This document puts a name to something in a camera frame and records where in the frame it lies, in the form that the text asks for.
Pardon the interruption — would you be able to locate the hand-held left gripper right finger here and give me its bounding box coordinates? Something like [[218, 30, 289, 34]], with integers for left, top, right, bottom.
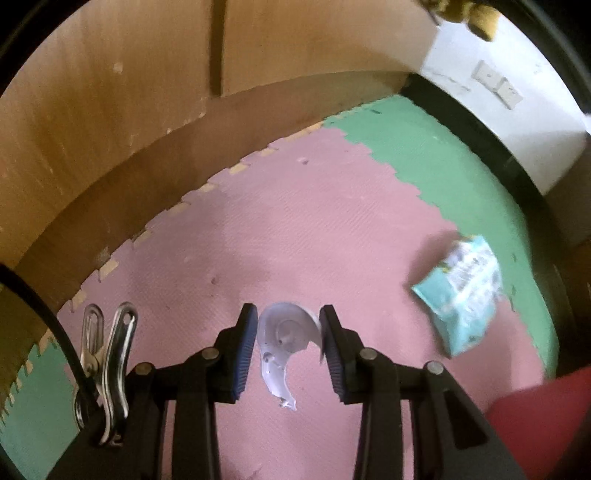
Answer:
[[320, 304, 525, 480]]

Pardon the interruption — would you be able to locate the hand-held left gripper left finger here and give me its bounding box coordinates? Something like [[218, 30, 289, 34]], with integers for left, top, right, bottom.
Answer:
[[46, 302, 258, 480]]

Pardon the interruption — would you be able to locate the translucent white plastic piece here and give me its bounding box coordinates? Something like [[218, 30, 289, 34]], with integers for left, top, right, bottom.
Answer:
[[257, 302, 324, 411]]

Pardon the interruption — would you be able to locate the light blue wet wipes pack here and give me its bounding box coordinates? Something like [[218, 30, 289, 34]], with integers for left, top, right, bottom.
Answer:
[[411, 234, 503, 358]]

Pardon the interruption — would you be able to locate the red bin with green rim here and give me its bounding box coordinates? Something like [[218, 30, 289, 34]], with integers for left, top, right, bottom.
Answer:
[[485, 369, 591, 480]]

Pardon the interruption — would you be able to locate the pink foam floor mat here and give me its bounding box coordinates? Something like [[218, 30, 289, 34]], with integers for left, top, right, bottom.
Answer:
[[55, 127, 548, 480]]

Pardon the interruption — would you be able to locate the metal spring clip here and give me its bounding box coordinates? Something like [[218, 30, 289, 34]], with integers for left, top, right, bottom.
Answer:
[[74, 302, 138, 446]]

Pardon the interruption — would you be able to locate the green foam floor mat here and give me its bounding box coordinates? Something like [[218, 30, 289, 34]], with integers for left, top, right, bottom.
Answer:
[[323, 95, 561, 381], [0, 344, 81, 478]]

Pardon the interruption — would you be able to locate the dark wooden nightstand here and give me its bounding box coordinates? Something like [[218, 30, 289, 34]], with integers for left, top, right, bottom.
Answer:
[[545, 124, 591, 278]]

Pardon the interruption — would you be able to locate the yellow fleece coat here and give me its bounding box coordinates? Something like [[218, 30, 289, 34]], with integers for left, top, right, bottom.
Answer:
[[418, 0, 502, 42]]

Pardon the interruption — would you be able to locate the black braided cable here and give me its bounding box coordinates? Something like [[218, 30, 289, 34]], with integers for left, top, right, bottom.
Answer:
[[0, 265, 100, 407]]

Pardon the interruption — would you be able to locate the white wall socket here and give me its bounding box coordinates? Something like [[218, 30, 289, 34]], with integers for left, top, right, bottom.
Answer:
[[473, 60, 502, 88], [496, 76, 522, 109]]

